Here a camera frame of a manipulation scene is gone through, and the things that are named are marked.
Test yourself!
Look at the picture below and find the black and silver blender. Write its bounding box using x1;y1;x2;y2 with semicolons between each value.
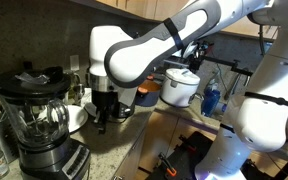
0;66;90;180

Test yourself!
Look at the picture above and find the silver coffee grinder appliance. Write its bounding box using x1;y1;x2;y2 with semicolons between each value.
112;88;137;119

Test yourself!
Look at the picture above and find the blue dish soap bottle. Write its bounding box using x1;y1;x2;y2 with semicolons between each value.
201;79;221;117

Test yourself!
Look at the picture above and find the copper saucepan with blue exterior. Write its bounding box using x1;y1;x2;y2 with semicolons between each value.
135;80;161;107

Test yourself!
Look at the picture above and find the black camera mount rig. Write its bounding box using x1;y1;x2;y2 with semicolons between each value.
164;41;252;77

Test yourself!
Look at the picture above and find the white rice cooker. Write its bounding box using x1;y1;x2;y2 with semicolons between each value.
160;68;200;107

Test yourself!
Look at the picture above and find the glass mug on counter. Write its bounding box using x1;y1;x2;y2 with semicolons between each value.
64;70;85;106

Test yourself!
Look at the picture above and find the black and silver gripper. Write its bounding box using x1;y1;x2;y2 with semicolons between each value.
90;74;117;134

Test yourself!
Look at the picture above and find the metal utensil holder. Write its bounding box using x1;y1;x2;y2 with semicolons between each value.
0;113;18;163

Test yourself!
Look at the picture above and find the white ceramic plate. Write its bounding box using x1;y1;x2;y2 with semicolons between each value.
37;105;88;134

